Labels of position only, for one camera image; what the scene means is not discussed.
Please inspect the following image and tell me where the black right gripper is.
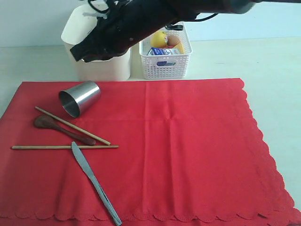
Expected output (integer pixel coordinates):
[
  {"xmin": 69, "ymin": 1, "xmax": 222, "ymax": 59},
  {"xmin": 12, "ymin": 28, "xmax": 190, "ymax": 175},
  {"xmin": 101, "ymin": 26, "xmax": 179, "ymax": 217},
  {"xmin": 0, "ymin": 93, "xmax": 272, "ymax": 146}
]
[{"xmin": 70, "ymin": 0, "xmax": 188, "ymax": 62}]

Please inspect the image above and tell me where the stainless steel cup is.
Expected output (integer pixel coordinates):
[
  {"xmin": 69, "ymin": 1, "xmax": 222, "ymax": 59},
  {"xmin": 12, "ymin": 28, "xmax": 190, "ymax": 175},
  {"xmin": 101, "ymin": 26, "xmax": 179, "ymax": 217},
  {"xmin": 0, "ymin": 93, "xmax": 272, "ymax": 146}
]
[{"xmin": 58, "ymin": 81, "xmax": 101, "ymax": 118}]

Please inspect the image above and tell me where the blue white milk carton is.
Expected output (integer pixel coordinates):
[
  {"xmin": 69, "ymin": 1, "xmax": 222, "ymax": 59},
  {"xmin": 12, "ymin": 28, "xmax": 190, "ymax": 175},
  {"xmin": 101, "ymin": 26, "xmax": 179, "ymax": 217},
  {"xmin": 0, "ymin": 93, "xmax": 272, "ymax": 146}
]
[{"xmin": 147, "ymin": 47, "xmax": 180, "ymax": 67}]

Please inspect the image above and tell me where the yellow lemon with sticker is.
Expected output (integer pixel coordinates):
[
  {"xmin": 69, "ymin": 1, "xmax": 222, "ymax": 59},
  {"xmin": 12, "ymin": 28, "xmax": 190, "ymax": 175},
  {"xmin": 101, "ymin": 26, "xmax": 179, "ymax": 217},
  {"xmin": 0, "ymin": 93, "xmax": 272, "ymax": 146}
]
[{"xmin": 150, "ymin": 31, "xmax": 168, "ymax": 48}]

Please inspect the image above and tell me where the brown egg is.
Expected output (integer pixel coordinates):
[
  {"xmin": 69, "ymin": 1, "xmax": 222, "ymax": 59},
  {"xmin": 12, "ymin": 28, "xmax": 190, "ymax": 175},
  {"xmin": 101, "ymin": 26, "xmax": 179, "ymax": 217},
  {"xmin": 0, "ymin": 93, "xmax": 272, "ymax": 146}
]
[{"xmin": 167, "ymin": 35, "xmax": 181, "ymax": 47}]

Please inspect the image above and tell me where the wooden chopstick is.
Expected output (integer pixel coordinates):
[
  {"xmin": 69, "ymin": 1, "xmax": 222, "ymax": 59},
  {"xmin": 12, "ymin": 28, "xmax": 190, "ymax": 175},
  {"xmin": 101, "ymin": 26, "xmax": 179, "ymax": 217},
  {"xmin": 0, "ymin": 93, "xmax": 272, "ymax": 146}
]
[
  {"xmin": 34, "ymin": 106, "xmax": 111, "ymax": 145},
  {"xmin": 11, "ymin": 145, "xmax": 119, "ymax": 150}
]

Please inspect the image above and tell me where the yellow cheese wedge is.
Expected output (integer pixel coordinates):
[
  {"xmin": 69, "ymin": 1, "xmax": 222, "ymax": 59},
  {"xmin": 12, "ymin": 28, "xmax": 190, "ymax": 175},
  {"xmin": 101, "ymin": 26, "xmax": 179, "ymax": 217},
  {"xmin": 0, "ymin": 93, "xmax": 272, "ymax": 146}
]
[{"xmin": 174, "ymin": 43, "xmax": 184, "ymax": 54}]

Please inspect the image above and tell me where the dark wooden spoon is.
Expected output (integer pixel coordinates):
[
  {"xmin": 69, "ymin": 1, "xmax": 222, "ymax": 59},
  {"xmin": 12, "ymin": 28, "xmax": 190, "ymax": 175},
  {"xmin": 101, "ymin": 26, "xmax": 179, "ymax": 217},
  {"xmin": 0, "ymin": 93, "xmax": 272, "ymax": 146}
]
[{"xmin": 33, "ymin": 115, "xmax": 96, "ymax": 145}]

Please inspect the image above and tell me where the stainless steel table knife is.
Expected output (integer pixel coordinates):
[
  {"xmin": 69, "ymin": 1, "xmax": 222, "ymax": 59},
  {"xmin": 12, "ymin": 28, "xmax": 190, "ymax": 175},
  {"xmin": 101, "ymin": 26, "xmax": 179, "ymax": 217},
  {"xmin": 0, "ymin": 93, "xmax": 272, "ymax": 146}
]
[{"xmin": 71, "ymin": 141, "xmax": 122, "ymax": 226}]

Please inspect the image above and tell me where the brown wooden plate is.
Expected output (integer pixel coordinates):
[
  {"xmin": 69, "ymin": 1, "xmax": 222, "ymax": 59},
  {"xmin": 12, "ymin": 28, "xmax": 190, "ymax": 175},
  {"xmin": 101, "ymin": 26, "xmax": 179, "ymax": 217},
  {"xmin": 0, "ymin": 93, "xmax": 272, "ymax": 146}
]
[{"xmin": 82, "ymin": 49, "xmax": 127, "ymax": 63}]

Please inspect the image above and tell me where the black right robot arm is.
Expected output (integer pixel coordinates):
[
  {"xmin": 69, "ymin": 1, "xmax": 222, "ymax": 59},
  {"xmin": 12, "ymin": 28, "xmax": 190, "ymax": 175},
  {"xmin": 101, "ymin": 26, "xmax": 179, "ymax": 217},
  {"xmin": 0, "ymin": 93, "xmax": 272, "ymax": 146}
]
[{"xmin": 70, "ymin": 0, "xmax": 254, "ymax": 62}]

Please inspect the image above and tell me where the cream plastic storage bin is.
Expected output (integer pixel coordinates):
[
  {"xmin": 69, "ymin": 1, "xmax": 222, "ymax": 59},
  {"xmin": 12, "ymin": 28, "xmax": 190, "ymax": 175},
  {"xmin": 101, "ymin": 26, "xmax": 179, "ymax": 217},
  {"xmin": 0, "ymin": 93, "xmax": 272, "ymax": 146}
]
[{"xmin": 61, "ymin": 4, "xmax": 131, "ymax": 81}]

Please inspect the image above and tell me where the white perforated plastic basket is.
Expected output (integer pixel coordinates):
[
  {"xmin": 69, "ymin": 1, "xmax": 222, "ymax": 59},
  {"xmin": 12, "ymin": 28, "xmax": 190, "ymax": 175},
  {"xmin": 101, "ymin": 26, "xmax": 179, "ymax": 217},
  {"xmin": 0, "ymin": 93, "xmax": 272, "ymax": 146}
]
[{"xmin": 139, "ymin": 22, "xmax": 192, "ymax": 80}]

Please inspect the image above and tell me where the red scalloped table cloth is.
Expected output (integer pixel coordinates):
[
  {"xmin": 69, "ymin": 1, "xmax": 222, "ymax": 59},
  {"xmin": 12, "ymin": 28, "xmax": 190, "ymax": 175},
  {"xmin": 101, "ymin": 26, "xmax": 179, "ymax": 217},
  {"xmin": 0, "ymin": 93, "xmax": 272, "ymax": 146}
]
[{"xmin": 0, "ymin": 79, "xmax": 301, "ymax": 226}]

